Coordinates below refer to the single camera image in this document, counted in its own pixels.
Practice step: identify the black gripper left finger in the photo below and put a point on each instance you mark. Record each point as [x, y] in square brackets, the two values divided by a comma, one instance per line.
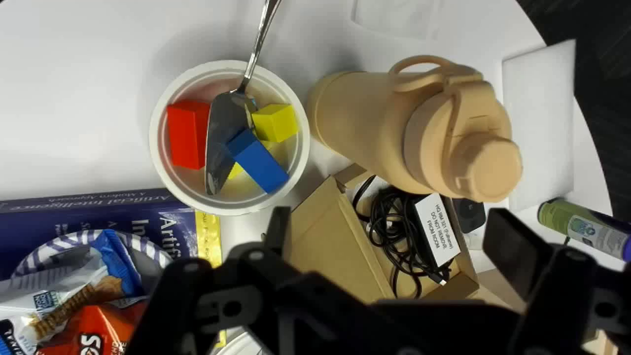
[194, 301]

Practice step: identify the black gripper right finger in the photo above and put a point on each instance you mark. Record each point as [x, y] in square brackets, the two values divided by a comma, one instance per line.
[566, 292]

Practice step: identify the brown cardboard box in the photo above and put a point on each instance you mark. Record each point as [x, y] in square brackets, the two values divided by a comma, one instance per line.
[328, 236]

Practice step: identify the white item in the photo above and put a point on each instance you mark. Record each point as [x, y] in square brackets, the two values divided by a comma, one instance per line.
[539, 92]

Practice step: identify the green spray bottle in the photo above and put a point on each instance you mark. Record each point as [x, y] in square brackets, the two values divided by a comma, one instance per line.
[588, 227]

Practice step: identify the yellow ruler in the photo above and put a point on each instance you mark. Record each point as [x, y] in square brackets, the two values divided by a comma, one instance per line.
[207, 236]

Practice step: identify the red chip bag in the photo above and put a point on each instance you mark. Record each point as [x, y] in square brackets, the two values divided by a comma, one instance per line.
[97, 329]

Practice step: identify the blue white snack bag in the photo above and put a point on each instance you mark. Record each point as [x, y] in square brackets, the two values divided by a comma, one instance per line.
[36, 303]

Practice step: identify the blue block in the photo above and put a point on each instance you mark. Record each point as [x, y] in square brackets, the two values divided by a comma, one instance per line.
[263, 167]

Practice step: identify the white bowl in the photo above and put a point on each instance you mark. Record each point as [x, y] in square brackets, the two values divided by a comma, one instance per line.
[235, 163]

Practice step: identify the red block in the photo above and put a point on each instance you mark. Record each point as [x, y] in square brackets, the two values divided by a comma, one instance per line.
[186, 132]

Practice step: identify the metal spoon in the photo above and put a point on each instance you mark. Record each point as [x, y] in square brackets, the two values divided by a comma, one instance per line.
[229, 110]

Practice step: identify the yellow block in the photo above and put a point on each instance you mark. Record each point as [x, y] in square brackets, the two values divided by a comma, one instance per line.
[274, 122]

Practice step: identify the beige water bottle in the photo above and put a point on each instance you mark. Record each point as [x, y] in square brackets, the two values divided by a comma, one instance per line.
[426, 124]

